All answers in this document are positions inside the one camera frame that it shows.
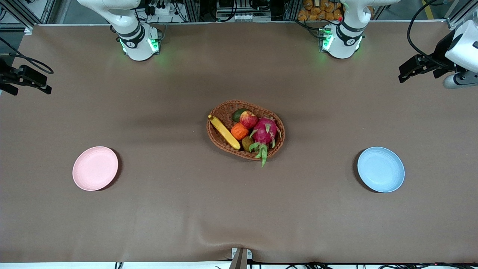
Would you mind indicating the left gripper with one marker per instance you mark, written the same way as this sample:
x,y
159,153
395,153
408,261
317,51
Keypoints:
x,y
441,50

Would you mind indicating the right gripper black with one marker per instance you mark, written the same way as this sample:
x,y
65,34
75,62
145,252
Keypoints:
x,y
8,76

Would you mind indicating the red apple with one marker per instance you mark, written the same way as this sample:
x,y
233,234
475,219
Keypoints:
x,y
248,119

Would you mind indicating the yellow banana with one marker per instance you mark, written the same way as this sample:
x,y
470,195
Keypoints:
x,y
224,132

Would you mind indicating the pink round plate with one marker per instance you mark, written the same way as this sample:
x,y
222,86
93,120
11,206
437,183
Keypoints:
x,y
95,168

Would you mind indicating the blue round plate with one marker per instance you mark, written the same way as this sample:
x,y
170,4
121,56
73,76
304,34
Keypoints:
x,y
381,170

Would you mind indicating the pile of orange packets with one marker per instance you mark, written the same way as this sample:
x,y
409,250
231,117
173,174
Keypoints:
x,y
317,11

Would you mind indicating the white power strip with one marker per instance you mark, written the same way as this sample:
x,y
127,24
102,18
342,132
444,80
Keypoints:
x,y
162,9

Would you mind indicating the pink dragon fruit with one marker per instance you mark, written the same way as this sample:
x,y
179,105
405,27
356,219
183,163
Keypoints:
x,y
265,130

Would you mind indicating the green avocado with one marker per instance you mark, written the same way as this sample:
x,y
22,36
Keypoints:
x,y
236,115

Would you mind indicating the brown kiwi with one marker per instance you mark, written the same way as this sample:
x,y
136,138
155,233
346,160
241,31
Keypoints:
x,y
246,144

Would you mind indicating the brown woven wicker basket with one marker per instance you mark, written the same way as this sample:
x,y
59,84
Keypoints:
x,y
223,110

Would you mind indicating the orange fruit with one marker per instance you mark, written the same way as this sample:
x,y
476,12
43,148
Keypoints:
x,y
239,131

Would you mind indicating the brown table cloth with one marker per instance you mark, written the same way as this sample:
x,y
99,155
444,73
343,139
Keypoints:
x,y
239,209

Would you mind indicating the aluminium frame post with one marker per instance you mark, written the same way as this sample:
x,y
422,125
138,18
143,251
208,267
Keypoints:
x,y
457,15
26,13

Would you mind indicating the metal table edge bracket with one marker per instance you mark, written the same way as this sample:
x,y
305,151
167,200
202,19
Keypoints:
x,y
241,257

